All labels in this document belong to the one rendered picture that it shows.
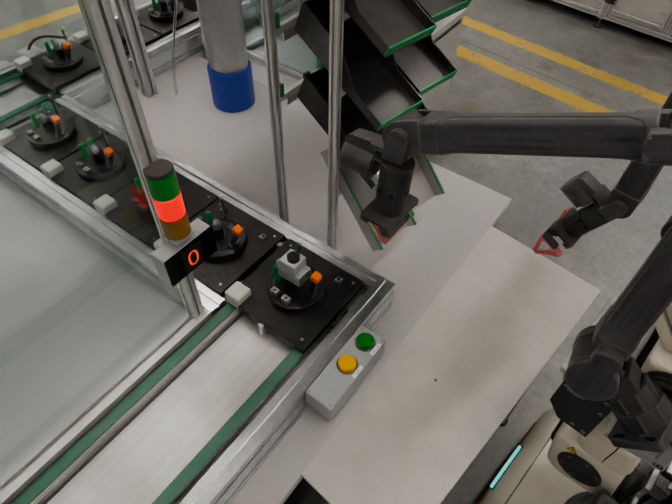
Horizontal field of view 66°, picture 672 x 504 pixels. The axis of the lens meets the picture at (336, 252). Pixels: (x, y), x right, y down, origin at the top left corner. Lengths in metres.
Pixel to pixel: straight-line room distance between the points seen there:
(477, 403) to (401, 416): 0.18
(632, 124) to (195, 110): 1.60
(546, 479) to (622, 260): 1.42
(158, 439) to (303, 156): 1.02
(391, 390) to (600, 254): 1.90
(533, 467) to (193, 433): 1.15
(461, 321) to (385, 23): 0.75
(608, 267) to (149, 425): 2.32
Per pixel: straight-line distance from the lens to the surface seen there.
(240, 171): 1.75
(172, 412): 1.21
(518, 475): 1.89
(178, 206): 0.96
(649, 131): 0.73
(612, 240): 3.07
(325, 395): 1.14
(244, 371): 1.22
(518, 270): 1.55
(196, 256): 1.06
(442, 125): 0.81
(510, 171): 3.25
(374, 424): 1.23
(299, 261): 1.17
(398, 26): 1.07
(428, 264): 1.49
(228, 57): 1.91
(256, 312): 1.24
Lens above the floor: 1.99
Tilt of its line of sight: 49 degrees down
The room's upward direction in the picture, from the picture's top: 2 degrees clockwise
